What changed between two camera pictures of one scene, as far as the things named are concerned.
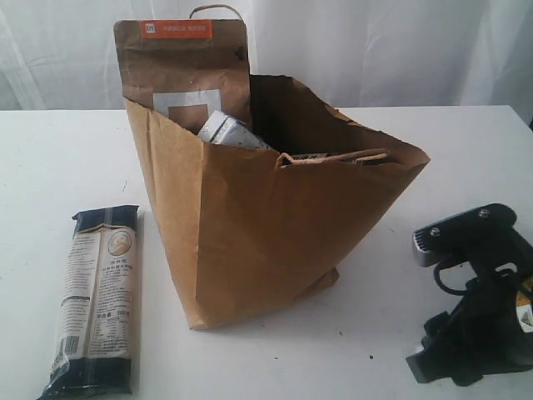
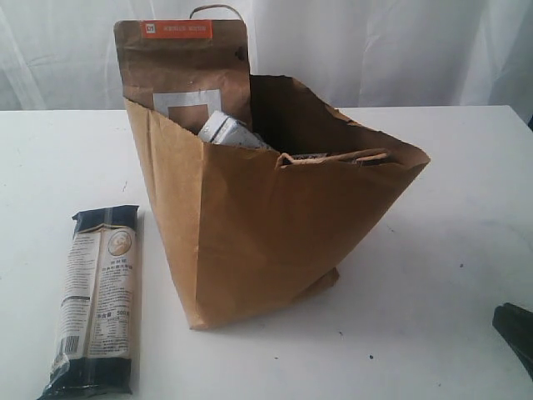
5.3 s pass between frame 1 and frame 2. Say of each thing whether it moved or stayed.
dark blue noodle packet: stayed
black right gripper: moved
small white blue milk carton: stayed
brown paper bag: stayed
